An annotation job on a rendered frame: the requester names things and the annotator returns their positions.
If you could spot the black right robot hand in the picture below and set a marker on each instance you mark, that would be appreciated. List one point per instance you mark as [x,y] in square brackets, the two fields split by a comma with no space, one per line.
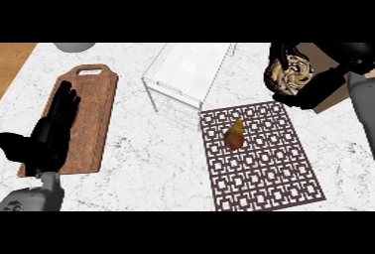
[318,89]

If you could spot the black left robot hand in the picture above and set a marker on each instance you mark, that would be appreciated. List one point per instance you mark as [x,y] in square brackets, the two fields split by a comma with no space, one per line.
[52,132]

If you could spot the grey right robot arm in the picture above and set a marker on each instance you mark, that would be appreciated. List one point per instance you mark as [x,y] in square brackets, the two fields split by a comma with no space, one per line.
[365,105]

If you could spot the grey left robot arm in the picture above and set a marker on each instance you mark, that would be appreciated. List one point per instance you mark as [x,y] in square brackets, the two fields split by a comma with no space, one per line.
[36,197]

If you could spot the brown yellow cupcake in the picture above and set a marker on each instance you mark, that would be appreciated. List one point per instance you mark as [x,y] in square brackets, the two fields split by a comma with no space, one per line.
[234,137]

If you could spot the brown patterned placemat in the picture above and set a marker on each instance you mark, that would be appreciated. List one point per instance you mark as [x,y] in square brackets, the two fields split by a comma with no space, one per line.
[259,158]

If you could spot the brown cream swirled round object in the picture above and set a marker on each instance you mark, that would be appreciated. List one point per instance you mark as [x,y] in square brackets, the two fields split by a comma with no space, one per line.
[291,76]

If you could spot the brown wooden cutting board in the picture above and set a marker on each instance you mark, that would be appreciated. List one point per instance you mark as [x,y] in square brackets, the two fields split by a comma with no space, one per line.
[91,115]

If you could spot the grey bowl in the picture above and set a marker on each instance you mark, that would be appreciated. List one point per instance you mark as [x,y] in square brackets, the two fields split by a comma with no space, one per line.
[73,46]

